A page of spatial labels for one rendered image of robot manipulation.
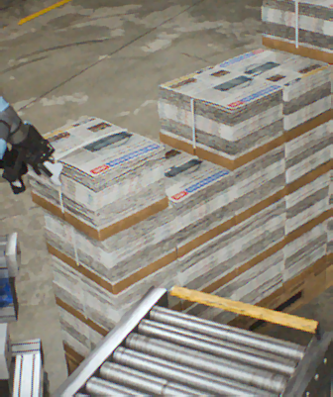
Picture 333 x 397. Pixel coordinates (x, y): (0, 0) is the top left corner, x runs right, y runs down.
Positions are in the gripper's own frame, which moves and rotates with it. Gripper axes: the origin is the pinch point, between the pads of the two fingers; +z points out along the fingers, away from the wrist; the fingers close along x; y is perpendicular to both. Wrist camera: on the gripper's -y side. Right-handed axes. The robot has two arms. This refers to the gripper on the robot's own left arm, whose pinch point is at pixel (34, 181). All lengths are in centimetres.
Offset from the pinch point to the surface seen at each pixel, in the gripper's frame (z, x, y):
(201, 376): 109, -24, -5
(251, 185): 43, 65, -12
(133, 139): 34.9, 18.7, 20.6
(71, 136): 17.9, 6.6, 20.7
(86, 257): 32.0, -2.6, -16.0
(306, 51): 29, 114, 23
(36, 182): 13.5, -6.8, 7.2
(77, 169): 38.1, -5.7, 20.1
